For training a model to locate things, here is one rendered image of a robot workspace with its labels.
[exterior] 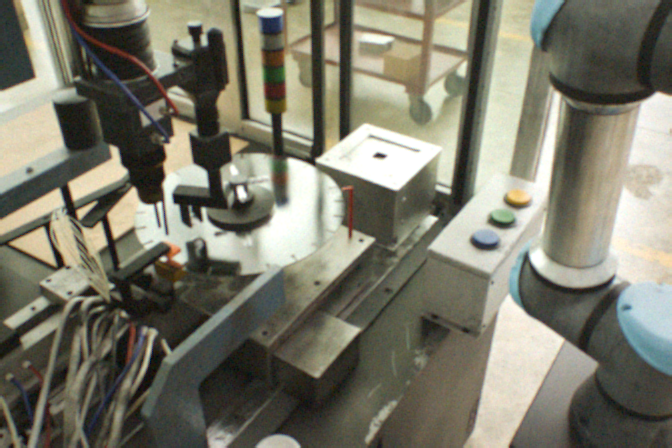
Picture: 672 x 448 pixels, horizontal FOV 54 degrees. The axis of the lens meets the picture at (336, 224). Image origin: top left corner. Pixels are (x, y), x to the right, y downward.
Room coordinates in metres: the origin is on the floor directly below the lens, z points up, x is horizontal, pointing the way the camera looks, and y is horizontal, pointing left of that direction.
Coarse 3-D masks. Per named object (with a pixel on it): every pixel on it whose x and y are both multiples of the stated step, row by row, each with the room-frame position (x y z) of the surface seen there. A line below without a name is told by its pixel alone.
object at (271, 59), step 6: (282, 48) 1.15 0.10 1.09; (264, 54) 1.14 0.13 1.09; (270, 54) 1.13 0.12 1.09; (276, 54) 1.13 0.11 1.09; (282, 54) 1.14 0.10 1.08; (264, 60) 1.14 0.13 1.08; (270, 60) 1.13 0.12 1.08; (276, 60) 1.13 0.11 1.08; (282, 60) 1.14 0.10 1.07; (270, 66) 1.13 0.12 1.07; (276, 66) 1.13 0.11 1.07
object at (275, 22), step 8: (264, 8) 1.17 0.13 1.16; (272, 8) 1.17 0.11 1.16; (264, 16) 1.13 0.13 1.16; (272, 16) 1.13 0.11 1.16; (280, 16) 1.14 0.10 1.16; (264, 24) 1.13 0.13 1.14; (272, 24) 1.13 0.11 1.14; (280, 24) 1.14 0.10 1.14; (264, 32) 1.13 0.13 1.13; (272, 32) 1.13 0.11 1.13
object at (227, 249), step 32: (256, 160) 0.99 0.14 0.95; (288, 160) 0.99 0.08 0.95; (288, 192) 0.89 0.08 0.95; (320, 192) 0.89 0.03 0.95; (256, 224) 0.80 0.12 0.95; (288, 224) 0.80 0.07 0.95; (320, 224) 0.80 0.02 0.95; (192, 256) 0.73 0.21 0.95; (224, 256) 0.73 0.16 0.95; (256, 256) 0.73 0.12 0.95; (288, 256) 0.73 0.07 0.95
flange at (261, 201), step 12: (252, 192) 0.86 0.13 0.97; (264, 192) 0.88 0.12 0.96; (240, 204) 0.83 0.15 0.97; (252, 204) 0.84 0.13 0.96; (264, 204) 0.84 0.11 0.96; (216, 216) 0.81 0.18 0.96; (228, 216) 0.81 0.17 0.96; (240, 216) 0.81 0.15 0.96; (252, 216) 0.81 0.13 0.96; (264, 216) 0.81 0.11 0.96
